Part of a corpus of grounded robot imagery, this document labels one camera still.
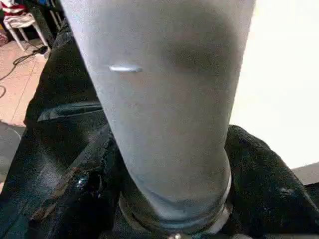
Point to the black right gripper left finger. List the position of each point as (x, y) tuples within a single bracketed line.
[(79, 199)]

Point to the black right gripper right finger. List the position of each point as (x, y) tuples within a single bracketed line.
[(274, 194)]

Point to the white plastic table leg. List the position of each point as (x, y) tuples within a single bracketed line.
[(164, 99)]

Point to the small white stool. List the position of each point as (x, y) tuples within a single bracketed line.
[(22, 20)]

